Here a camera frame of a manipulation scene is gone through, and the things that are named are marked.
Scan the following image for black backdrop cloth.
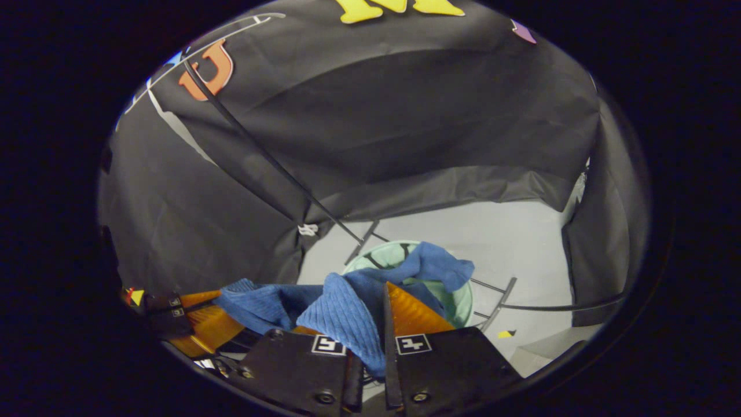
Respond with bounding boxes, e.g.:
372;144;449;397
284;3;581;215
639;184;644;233
98;0;652;331

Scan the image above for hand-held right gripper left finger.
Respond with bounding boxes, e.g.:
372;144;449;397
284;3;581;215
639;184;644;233
236;324;364;417

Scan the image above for white plastic hanger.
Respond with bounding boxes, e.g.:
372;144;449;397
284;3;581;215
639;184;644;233
116;12;286;125

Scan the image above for black clothes rack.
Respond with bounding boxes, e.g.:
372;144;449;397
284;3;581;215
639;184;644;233
182;57;627;332

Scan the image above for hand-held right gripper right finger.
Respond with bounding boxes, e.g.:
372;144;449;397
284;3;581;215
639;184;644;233
382;281;522;417

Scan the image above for green laundry hamper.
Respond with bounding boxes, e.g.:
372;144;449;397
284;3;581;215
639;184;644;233
342;240;474;330

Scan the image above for blue corduroy jacket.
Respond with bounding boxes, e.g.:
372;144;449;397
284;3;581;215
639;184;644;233
213;242;475;380

